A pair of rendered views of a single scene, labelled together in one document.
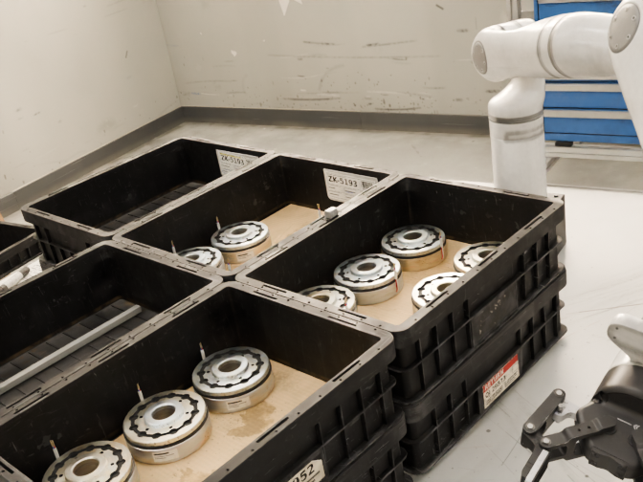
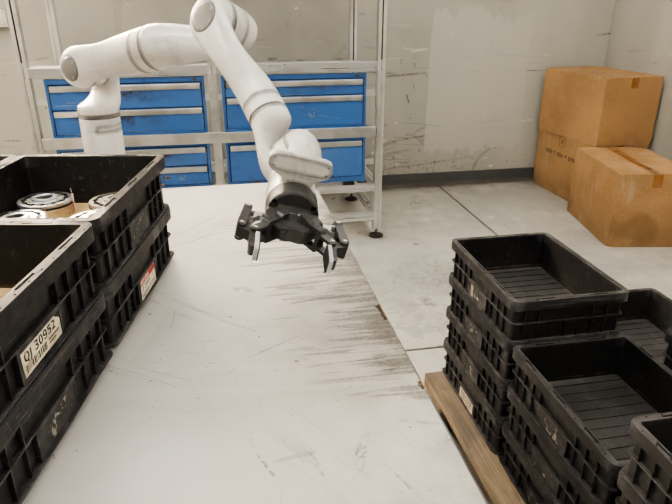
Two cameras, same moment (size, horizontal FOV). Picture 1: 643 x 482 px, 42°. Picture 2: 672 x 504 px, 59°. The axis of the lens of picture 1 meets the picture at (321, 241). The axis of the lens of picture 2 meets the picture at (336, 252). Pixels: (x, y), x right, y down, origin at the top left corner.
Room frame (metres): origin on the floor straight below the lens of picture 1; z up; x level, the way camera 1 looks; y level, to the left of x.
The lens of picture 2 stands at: (0.00, 0.29, 1.23)
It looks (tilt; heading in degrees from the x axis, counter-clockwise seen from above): 23 degrees down; 313
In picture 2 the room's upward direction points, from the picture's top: straight up
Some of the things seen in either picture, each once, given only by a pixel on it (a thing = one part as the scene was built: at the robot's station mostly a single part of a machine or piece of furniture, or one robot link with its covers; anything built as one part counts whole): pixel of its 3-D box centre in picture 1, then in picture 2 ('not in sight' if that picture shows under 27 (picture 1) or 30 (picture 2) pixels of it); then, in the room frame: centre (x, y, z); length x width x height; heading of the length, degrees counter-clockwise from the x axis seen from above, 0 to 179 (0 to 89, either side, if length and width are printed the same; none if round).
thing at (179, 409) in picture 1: (164, 413); not in sight; (0.84, 0.22, 0.86); 0.05 x 0.05 x 0.01
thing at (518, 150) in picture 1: (519, 160); (104, 152); (1.37, -0.37, 0.89); 0.09 x 0.09 x 0.17; 53
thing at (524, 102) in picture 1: (513, 73); (94, 83); (1.37, -0.37, 1.05); 0.09 x 0.09 x 0.17; 12
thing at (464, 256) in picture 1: (488, 258); (116, 200); (1.09, -0.24, 0.86); 0.10 x 0.10 x 0.01
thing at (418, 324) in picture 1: (403, 246); (53, 188); (1.06, -0.11, 0.92); 0.40 x 0.30 x 0.02; 133
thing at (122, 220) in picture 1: (158, 209); not in sight; (1.50, 0.30, 0.87); 0.40 x 0.30 x 0.11; 133
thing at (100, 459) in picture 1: (86, 469); not in sight; (0.76, 0.31, 0.86); 0.05 x 0.05 x 0.01
